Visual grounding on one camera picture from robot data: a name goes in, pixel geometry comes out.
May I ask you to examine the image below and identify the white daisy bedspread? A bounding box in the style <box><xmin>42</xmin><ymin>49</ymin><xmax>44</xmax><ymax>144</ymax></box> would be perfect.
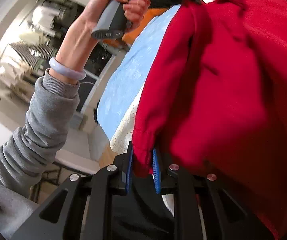
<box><xmin>110</xmin><ymin>97</ymin><xmax>140</xmax><ymax>154</ymax></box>

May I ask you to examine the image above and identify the person's left hand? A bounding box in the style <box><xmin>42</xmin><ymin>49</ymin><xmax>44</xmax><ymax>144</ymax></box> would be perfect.
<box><xmin>55</xmin><ymin>0</ymin><xmax>150</xmax><ymax>72</ymax></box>

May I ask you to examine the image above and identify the grey sleeved left forearm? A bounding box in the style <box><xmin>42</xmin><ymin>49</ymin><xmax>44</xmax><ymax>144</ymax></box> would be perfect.
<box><xmin>0</xmin><ymin>73</ymin><xmax>79</xmax><ymax>197</ymax></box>

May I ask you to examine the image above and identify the red garment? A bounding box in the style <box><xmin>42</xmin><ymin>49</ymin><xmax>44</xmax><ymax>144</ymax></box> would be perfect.
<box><xmin>132</xmin><ymin>0</ymin><xmax>287</xmax><ymax>239</ymax></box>

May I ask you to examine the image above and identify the open wardrobe with clothes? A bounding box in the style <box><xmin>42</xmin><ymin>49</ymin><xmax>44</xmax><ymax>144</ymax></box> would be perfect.
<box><xmin>0</xmin><ymin>0</ymin><xmax>129</xmax><ymax>133</ymax></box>

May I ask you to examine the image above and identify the pale lilac bangle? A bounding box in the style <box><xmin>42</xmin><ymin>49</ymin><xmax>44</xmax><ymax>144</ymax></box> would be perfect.
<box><xmin>49</xmin><ymin>57</ymin><xmax>86</xmax><ymax>81</ymax></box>

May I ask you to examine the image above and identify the light blue bed sheet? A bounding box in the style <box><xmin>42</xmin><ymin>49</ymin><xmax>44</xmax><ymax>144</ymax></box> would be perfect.
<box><xmin>96</xmin><ymin>0</ymin><xmax>224</xmax><ymax>140</ymax></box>

